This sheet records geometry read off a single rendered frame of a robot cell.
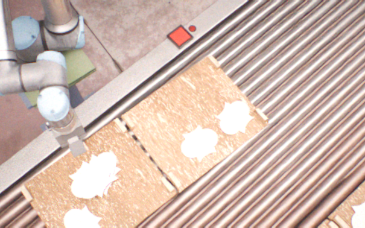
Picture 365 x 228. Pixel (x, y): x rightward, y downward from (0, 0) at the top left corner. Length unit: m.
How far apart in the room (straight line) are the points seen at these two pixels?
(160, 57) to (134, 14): 1.24
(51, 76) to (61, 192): 0.51
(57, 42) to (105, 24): 1.34
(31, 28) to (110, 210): 0.67
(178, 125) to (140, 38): 1.33
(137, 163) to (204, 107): 0.32
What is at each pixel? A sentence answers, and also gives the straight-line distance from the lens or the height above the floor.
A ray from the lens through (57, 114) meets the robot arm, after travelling 1.13.
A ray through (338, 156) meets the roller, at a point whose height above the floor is 0.92.
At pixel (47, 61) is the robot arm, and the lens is 1.20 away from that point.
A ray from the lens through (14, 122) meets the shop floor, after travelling 2.74.
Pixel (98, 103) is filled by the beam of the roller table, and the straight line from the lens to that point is 1.64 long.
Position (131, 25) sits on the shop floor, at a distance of 2.87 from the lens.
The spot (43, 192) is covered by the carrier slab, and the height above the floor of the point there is 0.94.
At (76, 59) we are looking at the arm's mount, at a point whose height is 0.90.
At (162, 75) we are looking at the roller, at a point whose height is 0.92.
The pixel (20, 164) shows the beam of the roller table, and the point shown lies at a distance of 1.64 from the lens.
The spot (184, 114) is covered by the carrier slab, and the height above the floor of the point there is 0.94.
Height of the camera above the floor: 2.41
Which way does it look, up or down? 69 degrees down
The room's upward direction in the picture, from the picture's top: 1 degrees clockwise
